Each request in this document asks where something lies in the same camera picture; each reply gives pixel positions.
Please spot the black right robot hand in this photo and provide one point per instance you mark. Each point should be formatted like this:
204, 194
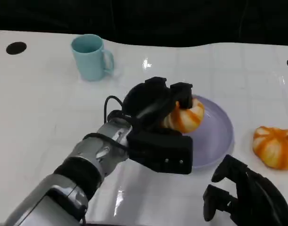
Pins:
259, 204

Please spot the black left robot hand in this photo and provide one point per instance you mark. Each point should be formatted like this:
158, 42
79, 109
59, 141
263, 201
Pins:
148, 103

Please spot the orange and white bread roll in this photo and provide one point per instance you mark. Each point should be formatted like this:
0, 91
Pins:
274, 147
188, 120

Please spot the pale green mug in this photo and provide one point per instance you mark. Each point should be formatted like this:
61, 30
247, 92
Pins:
88, 61

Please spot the lilac plate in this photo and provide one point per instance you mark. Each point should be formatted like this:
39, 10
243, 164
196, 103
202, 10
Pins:
214, 141

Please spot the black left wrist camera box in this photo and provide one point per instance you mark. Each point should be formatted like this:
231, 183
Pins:
162, 150

